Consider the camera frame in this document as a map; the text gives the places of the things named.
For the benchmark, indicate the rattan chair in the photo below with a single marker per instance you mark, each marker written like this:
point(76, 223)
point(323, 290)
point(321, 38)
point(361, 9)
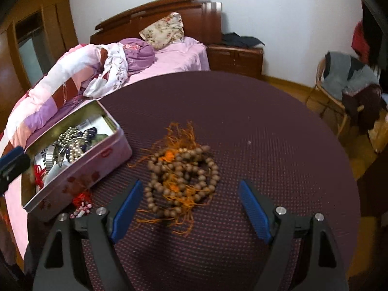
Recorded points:
point(329, 102)

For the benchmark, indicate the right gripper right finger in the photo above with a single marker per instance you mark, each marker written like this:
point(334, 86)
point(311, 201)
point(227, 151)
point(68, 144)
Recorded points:
point(319, 264)

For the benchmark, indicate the grey clothes on chair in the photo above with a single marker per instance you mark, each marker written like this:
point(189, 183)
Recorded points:
point(345, 74)

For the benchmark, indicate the floral pillow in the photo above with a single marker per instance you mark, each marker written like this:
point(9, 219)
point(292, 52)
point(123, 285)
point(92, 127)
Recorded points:
point(163, 32)

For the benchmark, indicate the dark maroon clothes on chair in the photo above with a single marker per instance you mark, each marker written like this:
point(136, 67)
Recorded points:
point(363, 107)

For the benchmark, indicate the wooden wardrobe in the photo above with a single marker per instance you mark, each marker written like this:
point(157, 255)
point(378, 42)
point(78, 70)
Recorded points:
point(34, 34)

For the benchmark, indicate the dark red dotted tablecloth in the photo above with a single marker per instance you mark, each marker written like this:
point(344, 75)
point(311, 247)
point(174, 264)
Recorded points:
point(194, 136)

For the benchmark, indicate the pink red bead pendant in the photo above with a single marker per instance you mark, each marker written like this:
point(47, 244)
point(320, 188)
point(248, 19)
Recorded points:
point(82, 205)

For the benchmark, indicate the patchwork pink quilt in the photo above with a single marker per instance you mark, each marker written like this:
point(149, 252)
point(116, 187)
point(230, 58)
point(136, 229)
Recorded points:
point(92, 71)

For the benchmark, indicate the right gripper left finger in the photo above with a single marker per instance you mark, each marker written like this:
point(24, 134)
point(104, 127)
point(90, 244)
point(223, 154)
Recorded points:
point(62, 264)

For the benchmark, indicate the dark hanging coats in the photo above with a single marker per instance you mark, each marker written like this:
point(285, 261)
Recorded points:
point(374, 37)

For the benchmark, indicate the red jacket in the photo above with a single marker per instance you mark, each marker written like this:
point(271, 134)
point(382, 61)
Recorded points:
point(360, 45)

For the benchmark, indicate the pale jade bangle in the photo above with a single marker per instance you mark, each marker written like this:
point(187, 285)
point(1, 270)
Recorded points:
point(54, 171)

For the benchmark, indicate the pink metal tin box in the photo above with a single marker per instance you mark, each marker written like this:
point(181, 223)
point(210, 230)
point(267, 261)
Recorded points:
point(82, 174)

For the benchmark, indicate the red knot cord ornament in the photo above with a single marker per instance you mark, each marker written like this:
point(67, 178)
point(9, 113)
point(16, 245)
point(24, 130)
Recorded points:
point(39, 174)

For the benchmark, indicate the wooden nightstand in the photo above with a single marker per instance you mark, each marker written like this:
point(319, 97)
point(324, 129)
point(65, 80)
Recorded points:
point(236, 60)

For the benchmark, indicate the wooden headboard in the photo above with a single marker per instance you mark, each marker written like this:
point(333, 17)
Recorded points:
point(202, 21)

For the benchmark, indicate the purple garment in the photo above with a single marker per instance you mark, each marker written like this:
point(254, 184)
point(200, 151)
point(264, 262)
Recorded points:
point(139, 54)

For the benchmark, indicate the dark clothes on nightstand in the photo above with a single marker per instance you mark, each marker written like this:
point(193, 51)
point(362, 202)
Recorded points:
point(235, 40)

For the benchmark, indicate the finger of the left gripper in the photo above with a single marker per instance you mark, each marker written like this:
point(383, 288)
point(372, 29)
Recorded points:
point(12, 170)
point(12, 159)

